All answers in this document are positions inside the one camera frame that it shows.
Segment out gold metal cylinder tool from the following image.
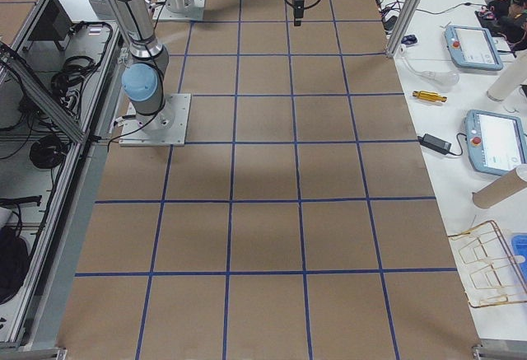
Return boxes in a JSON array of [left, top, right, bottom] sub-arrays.
[[412, 91, 447, 103]]

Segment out clear light bulb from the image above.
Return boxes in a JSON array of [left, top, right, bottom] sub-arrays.
[[420, 71, 459, 90]]

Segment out upper teach pendant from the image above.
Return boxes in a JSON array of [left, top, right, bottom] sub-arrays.
[[444, 26, 503, 72]]

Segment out teach pendant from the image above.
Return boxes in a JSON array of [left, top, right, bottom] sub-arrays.
[[464, 110, 526, 175], [444, 26, 503, 72]]

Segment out black power adapter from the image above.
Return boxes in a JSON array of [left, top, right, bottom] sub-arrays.
[[417, 133, 451, 155]]

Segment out white cardboard tube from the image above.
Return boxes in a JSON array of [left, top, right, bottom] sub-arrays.
[[487, 50, 527, 101]]

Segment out lower teach pendant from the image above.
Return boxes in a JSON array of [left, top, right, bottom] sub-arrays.
[[464, 110, 526, 175]]

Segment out brown cardboard tube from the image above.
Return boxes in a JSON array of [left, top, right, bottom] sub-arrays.
[[472, 164, 526, 209]]

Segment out blue plastic container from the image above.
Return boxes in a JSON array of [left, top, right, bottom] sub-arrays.
[[511, 234, 527, 278]]

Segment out aluminium frame post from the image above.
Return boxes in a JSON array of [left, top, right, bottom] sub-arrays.
[[385, 0, 421, 58]]

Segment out coiled black cables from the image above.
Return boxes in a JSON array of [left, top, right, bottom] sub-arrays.
[[29, 133, 69, 171]]

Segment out gold wire rack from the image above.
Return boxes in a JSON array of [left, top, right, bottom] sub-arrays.
[[448, 220, 526, 309]]

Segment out aluminium side frame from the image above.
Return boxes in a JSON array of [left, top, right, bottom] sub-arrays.
[[1, 0, 120, 354]]

